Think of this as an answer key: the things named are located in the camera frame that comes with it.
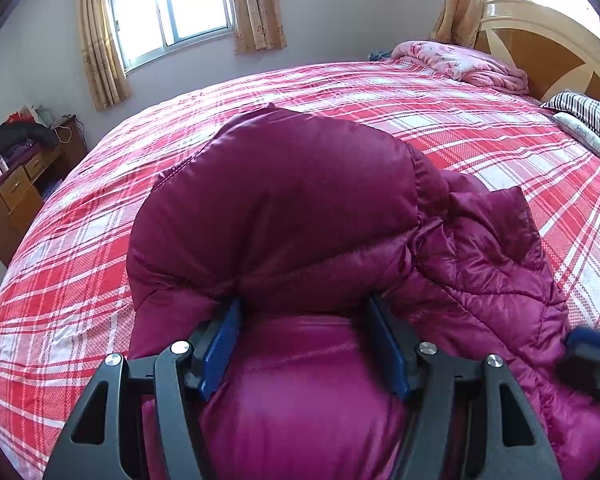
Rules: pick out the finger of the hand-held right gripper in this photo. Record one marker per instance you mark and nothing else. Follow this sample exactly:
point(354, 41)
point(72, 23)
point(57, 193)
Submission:
point(597, 345)

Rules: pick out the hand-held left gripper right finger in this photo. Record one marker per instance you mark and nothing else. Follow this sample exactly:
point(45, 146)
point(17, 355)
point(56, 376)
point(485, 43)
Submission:
point(392, 355)

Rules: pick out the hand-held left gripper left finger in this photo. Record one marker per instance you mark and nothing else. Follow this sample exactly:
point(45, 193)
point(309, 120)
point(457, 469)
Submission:
point(220, 355)

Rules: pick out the magenta quilted down jacket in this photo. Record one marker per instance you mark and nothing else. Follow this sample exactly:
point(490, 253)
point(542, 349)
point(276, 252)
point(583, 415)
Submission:
point(290, 200)

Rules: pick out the pile of dark clothes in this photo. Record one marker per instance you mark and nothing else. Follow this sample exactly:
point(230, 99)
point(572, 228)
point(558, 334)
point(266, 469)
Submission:
point(15, 140)

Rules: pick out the red plaid bed sheet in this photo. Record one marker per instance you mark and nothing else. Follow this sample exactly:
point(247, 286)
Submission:
point(80, 260)

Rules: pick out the pale patterned pillow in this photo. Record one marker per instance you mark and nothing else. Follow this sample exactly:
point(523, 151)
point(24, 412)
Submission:
point(592, 142)

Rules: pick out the striped pillow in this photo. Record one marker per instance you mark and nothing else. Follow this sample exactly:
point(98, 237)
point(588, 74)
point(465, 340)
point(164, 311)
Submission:
point(590, 112)

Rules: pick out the wooden desk with drawers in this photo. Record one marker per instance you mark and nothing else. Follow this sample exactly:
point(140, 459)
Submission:
point(15, 200)

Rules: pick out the pale paper bag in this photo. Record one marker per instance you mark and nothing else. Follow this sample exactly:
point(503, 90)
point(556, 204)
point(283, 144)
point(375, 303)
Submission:
point(41, 116)

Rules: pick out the blue cloth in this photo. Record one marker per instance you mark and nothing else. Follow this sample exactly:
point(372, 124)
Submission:
point(379, 56)

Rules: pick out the pink floral blanket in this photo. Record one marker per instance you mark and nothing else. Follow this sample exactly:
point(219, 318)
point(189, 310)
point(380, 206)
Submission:
point(460, 62)

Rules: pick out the cream and wooden headboard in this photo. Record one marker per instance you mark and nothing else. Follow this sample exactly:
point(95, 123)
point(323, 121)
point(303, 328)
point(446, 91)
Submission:
point(540, 45)

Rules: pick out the beige patterned curtain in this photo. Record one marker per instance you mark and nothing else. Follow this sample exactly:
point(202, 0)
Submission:
point(257, 10)
point(100, 45)
point(460, 5)

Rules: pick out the sliding window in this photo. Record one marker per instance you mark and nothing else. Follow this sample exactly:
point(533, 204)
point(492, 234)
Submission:
point(175, 5)

